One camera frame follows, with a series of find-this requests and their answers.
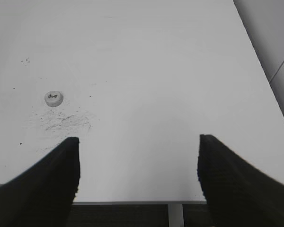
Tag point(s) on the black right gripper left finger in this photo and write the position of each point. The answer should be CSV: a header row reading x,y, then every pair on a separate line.
x,y
42,196

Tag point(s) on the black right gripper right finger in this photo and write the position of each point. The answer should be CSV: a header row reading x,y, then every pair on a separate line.
x,y
237,193

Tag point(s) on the white bottle cap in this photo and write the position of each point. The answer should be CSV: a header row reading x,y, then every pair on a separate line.
x,y
53,98

